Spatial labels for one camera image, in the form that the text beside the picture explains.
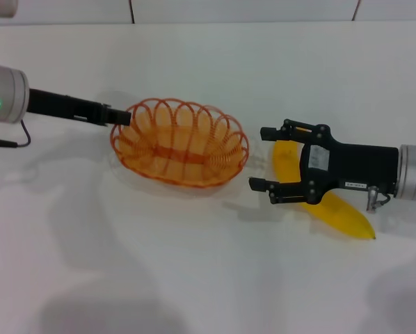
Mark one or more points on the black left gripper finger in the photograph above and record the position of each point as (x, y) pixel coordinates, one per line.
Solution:
(119, 116)

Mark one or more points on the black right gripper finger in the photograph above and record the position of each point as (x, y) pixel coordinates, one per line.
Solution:
(274, 134)
(288, 193)

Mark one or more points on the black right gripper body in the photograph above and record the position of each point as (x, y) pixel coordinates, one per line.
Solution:
(361, 168)

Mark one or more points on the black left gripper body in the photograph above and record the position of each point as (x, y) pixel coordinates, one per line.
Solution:
(62, 106)

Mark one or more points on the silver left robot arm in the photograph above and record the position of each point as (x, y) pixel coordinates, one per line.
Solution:
(6, 90)

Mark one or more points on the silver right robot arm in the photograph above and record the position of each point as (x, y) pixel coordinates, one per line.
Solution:
(415, 174)

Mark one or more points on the yellow banana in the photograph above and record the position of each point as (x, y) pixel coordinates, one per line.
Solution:
(288, 163)

